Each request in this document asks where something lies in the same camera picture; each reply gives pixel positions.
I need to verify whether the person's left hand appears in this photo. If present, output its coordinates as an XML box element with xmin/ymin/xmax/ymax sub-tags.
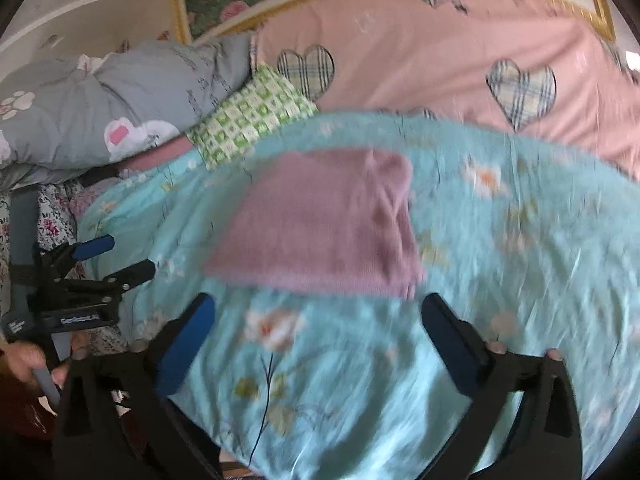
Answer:
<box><xmin>0</xmin><ymin>335</ymin><xmax>91</xmax><ymax>388</ymax></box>

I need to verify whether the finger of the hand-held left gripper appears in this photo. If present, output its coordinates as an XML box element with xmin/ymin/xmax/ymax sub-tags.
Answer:
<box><xmin>67</xmin><ymin>259</ymin><xmax>156</xmax><ymax>293</ymax></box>
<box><xmin>45</xmin><ymin>235</ymin><xmax>116</xmax><ymax>267</ymax></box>

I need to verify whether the person's left forearm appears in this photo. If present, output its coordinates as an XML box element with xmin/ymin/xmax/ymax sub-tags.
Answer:
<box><xmin>0</xmin><ymin>372</ymin><xmax>58</xmax><ymax>443</ymax></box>

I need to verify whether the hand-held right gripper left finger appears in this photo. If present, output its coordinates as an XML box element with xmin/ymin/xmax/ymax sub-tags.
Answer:
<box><xmin>52</xmin><ymin>292</ymin><xmax>223</xmax><ymax>480</ymax></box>

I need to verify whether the pink fuzzy sweater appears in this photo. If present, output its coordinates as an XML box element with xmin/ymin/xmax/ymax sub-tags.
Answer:
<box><xmin>202</xmin><ymin>147</ymin><xmax>428</xmax><ymax>301</ymax></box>

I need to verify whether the blue floral blanket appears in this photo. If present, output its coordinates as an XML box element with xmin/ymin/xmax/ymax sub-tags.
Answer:
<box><xmin>75</xmin><ymin>110</ymin><xmax>640</xmax><ymax>480</ymax></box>

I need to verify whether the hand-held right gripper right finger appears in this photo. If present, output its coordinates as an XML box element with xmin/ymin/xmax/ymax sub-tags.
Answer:
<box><xmin>421</xmin><ymin>292</ymin><xmax>583</xmax><ymax>480</ymax></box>

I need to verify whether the pink cloth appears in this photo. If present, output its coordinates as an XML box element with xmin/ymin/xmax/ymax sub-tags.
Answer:
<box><xmin>122</xmin><ymin>137</ymin><xmax>201</xmax><ymax>173</ymax></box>

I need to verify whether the pink quilt with plaid hearts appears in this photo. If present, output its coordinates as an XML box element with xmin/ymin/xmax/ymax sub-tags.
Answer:
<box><xmin>250</xmin><ymin>0</ymin><xmax>640</xmax><ymax>181</ymax></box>

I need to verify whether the grey cartoon pillow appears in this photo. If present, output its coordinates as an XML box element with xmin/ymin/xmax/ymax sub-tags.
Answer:
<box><xmin>0</xmin><ymin>32</ymin><xmax>253</xmax><ymax>183</ymax></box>

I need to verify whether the green checked pillow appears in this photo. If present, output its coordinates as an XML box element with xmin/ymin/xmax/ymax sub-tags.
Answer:
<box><xmin>185</xmin><ymin>64</ymin><xmax>321</xmax><ymax>171</ymax></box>

